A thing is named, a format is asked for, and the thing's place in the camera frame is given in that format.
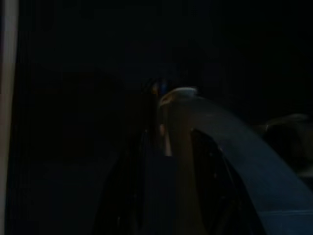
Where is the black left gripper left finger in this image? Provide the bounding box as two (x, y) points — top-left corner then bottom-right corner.
(92, 97), (159, 235)

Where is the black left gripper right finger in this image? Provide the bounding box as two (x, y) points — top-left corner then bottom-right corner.
(190, 129), (260, 235)

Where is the shiny steel bowl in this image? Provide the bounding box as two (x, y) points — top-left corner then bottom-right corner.
(157, 87), (313, 235)

